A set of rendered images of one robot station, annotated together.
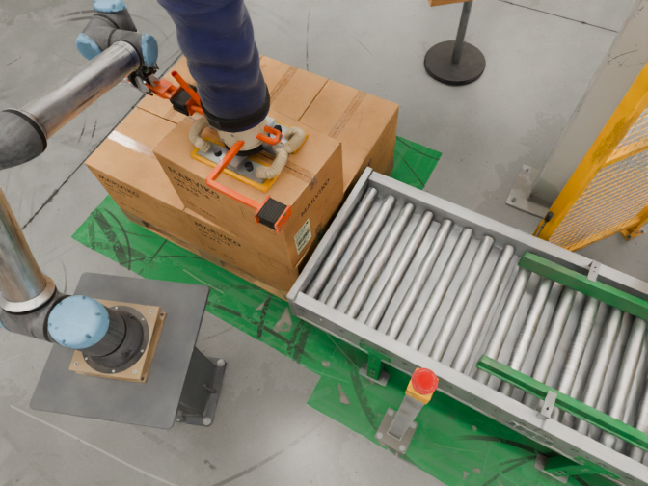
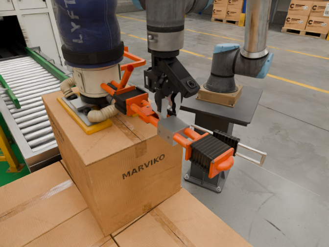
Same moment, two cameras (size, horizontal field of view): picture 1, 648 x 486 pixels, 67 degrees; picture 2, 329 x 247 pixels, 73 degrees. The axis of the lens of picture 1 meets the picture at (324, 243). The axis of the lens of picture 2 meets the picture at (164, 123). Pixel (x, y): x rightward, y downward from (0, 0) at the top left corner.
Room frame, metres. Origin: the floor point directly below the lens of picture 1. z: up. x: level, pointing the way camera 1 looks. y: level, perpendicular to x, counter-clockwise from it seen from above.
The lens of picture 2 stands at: (1.98, 0.70, 1.42)
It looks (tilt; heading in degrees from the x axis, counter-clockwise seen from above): 33 degrees down; 194
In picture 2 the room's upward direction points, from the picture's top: straight up
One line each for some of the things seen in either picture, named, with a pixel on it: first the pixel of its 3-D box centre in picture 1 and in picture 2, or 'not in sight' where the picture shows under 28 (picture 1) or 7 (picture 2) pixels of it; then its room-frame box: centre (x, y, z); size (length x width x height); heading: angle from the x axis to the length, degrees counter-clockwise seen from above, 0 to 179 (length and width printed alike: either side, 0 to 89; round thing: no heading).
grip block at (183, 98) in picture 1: (186, 98); (131, 100); (1.35, 0.43, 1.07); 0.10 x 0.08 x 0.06; 143
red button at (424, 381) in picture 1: (423, 382); not in sight; (0.26, -0.22, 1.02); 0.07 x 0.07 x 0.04
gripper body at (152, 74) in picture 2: (138, 60); (163, 70); (1.42, 0.56, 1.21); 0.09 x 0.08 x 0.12; 55
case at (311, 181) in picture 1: (255, 176); (111, 143); (1.21, 0.25, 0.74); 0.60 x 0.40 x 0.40; 51
